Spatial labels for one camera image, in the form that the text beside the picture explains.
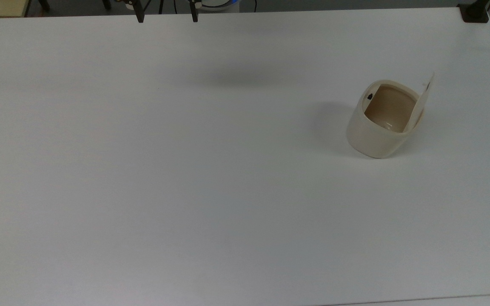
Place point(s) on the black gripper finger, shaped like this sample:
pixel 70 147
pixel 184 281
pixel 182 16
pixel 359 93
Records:
pixel 194 12
pixel 140 13

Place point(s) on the cream trash bin lid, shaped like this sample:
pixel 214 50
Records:
pixel 420 105

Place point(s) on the cream plastic trash bin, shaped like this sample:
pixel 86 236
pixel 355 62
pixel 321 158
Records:
pixel 368 141

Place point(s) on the thin black tripod leg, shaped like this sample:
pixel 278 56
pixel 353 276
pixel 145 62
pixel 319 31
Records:
pixel 161 6

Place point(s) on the dark chair leg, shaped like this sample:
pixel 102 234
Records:
pixel 106 4
pixel 44 4

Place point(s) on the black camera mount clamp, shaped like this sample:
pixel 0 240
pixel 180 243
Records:
pixel 474 13

